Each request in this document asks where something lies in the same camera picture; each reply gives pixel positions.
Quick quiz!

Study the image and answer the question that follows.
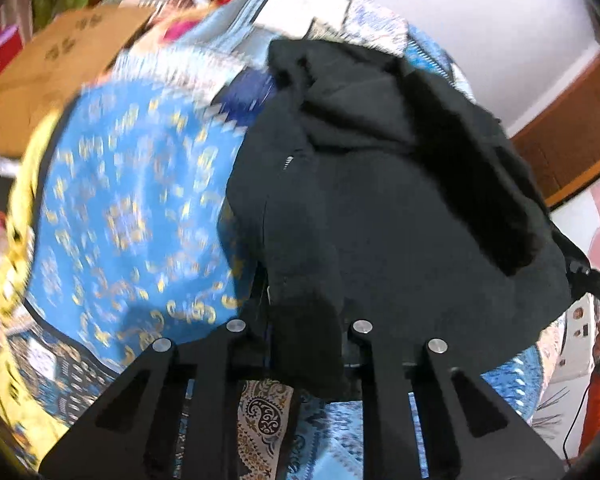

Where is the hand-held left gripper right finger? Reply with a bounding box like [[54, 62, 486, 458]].
[[342, 317, 567, 480]]

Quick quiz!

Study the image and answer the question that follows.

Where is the wooden lap desk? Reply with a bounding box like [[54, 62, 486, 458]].
[[0, 5, 155, 157]]

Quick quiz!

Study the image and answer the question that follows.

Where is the black zip hoodie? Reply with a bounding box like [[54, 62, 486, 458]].
[[225, 37, 588, 401]]

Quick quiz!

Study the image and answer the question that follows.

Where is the blue patchwork blanket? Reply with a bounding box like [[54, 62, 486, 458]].
[[0, 0, 548, 480]]

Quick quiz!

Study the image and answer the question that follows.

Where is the thin black cable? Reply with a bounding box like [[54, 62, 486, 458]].
[[561, 374, 592, 457]]

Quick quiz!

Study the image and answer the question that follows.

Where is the person's right forearm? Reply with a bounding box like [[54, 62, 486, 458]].
[[579, 367, 600, 461]]

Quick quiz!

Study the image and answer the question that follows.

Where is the striped colourful cloth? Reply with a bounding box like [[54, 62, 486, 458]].
[[147, 0, 217, 47]]

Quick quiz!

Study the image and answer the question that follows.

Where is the brown wooden door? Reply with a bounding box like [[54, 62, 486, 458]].
[[509, 45, 600, 211]]

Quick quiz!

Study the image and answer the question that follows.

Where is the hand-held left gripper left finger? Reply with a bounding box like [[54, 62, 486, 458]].
[[39, 320, 271, 480]]

